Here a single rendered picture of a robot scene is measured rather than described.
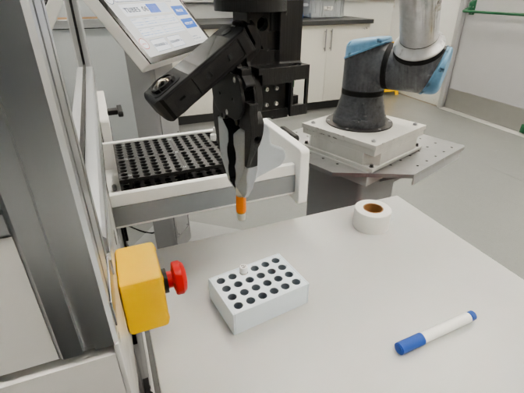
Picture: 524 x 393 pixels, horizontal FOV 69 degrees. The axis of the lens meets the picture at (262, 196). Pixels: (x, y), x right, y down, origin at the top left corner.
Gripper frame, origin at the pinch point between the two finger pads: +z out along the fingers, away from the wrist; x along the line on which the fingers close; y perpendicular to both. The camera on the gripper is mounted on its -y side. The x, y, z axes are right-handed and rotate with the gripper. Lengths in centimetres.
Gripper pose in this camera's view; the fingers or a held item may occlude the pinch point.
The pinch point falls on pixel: (236, 185)
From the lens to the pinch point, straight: 45.2
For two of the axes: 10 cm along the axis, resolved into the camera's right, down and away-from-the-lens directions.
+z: -0.1, 8.8, 4.7
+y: 8.6, -2.4, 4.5
